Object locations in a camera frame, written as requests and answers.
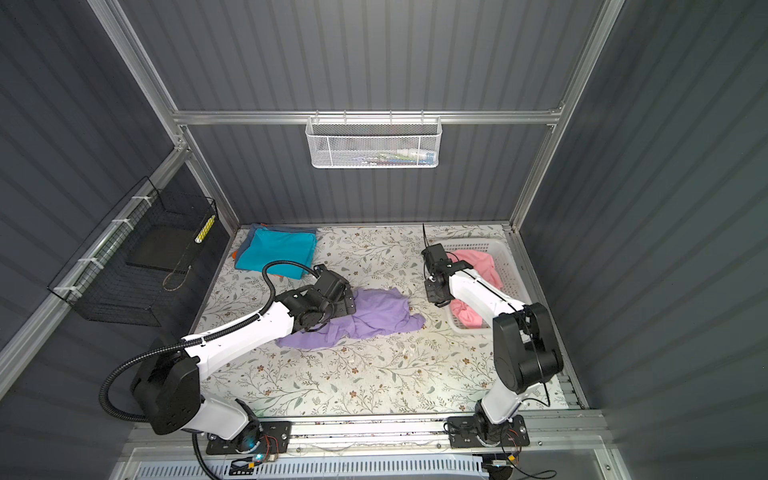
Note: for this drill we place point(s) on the markers in white basket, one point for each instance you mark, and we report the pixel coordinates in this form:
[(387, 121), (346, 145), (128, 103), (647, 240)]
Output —
[(400, 157)]

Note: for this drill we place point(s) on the white ventilated cable duct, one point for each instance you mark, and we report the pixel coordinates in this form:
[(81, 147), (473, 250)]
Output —
[(356, 467)]

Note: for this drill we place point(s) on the yellow marker pen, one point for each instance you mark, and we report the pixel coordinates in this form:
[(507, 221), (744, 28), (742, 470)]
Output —
[(205, 229)]

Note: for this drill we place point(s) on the pink crumpled t shirt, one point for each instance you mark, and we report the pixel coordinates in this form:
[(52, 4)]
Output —
[(484, 264)]

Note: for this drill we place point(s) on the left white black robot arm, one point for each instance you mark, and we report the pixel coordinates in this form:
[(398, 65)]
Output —
[(168, 387)]

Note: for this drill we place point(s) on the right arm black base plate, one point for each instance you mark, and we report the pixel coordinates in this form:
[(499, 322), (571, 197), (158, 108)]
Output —
[(468, 432)]

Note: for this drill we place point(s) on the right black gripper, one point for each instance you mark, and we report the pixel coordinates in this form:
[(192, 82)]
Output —
[(432, 296)]

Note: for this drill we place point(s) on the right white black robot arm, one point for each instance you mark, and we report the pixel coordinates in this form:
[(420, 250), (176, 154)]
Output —
[(526, 352)]

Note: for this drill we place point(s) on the white wire mesh wall basket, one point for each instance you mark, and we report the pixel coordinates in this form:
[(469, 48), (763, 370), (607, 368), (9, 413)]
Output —
[(333, 145)]

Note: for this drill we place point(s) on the white plastic laundry basket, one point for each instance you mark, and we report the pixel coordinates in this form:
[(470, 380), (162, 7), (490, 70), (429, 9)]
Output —
[(505, 267)]

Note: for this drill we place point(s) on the purple printed t shirt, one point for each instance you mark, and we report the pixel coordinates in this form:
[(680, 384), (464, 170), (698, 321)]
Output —
[(378, 313)]

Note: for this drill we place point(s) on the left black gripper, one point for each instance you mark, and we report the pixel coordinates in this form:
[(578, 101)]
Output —
[(343, 309)]

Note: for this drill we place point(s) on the black pad in wire basket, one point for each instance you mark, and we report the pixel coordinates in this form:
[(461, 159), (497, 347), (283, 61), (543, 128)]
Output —
[(165, 248)]

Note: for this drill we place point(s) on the floral patterned table mat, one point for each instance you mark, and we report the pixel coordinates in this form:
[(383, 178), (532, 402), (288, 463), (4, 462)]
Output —
[(432, 370)]

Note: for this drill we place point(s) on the folded teal t shirt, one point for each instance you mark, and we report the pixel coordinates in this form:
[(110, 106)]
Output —
[(269, 246)]

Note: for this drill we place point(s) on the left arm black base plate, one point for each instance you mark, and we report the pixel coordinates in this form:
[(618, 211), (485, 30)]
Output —
[(276, 435)]

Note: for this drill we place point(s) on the black wire wall basket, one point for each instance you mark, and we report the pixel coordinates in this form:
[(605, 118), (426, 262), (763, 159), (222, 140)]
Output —
[(145, 268)]

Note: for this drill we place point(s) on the folded blue grey t shirt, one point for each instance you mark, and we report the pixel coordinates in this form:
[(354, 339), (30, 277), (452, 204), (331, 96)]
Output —
[(276, 228)]

